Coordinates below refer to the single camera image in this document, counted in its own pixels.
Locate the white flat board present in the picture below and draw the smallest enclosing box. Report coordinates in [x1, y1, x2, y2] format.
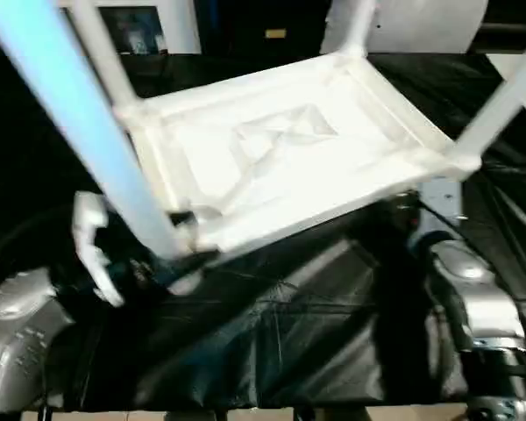
[487, 53, 526, 82]

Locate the white plastic table top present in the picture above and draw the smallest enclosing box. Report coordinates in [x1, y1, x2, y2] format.
[114, 53, 485, 296]

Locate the white cabinet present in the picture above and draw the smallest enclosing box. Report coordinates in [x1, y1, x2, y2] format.
[57, 0, 203, 55]

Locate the black box with yellow label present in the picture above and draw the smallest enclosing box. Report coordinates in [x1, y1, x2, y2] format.
[193, 0, 336, 57]

